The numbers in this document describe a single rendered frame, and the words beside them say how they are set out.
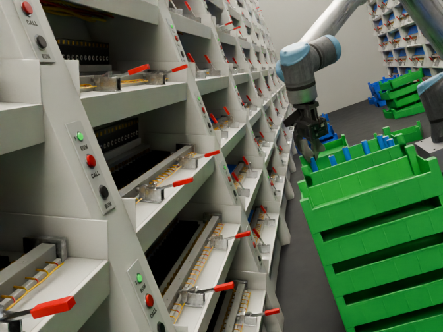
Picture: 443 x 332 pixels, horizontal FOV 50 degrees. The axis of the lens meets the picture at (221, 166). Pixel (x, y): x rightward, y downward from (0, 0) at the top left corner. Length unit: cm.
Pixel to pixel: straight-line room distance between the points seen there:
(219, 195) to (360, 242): 39
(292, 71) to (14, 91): 97
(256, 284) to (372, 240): 39
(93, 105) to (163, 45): 58
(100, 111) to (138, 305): 29
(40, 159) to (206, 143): 71
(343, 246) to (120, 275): 61
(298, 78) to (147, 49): 45
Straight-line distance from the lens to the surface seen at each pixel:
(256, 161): 195
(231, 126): 177
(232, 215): 128
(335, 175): 143
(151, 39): 127
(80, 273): 57
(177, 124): 126
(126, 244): 65
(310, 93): 145
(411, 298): 118
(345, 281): 114
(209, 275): 99
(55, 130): 59
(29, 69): 59
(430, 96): 224
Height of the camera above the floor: 68
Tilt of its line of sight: 8 degrees down
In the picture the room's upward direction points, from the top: 21 degrees counter-clockwise
